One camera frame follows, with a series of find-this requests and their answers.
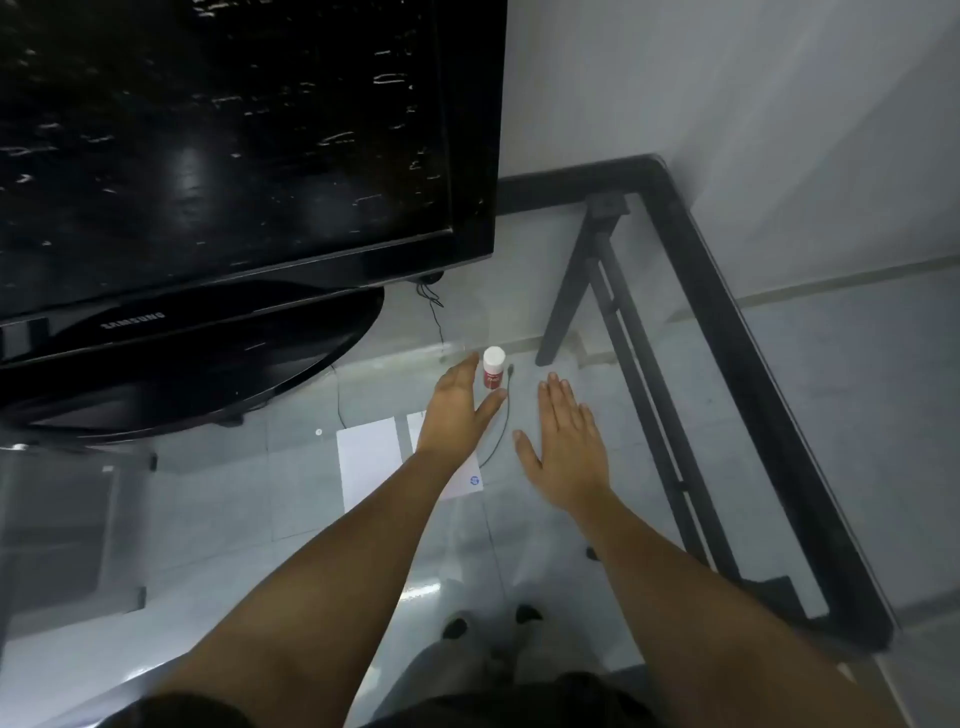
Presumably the person's left forearm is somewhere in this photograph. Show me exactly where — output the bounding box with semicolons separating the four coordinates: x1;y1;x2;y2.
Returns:
146;444;480;728

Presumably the person's black shirt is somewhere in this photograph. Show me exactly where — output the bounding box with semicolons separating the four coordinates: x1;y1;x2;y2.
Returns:
96;671;665;728

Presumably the black metal table frame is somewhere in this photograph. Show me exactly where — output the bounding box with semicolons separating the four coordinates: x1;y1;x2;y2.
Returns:
495;153;902;663

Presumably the black flat screen television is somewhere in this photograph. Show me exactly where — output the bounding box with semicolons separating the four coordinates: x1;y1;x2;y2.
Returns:
0;0;509;449

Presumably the thin black television cable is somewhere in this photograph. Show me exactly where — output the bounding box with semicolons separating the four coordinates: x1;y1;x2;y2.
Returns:
416;280;452;351

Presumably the person's right hand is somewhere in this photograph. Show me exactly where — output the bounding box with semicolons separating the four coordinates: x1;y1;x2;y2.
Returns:
513;371;613;516

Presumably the person's right forearm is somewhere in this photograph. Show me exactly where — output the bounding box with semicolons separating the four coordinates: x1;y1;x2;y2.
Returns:
561;486;913;728

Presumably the person's left hand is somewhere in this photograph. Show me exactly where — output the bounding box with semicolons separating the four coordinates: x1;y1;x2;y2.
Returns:
414;351;509;470

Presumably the black cable with plug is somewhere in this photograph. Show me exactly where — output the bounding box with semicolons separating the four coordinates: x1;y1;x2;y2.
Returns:
477;363;519;471

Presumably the white box with blue logo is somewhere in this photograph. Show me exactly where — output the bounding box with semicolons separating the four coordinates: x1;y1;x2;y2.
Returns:
335;410;486;520

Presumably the lower glass shelf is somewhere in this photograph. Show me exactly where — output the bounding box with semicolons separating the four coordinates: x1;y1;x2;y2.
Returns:
0;441;160;620

